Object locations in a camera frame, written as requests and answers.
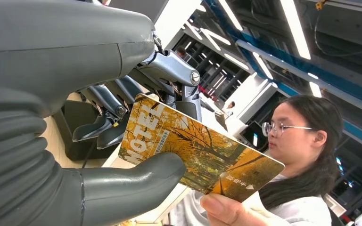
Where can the ceiling light strip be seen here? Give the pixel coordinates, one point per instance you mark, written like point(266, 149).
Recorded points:
point(236, 61)
point(296, 31)
point(231, 15)
point(262, 65)
point(215, 36)
point(315, 89)

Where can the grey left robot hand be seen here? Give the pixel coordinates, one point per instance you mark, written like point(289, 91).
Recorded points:
point(59, 53)

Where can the black box device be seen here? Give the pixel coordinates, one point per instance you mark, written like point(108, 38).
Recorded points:
point(78, 153)

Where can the bystander person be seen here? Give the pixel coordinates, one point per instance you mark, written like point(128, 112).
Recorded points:
point(181, 51)
point(230, 106)

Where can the eyeglasses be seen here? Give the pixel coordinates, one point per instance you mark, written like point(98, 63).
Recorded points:
point(267, 128)

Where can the autumn print hotel card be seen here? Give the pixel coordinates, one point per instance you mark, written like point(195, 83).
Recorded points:
point(199, 149)

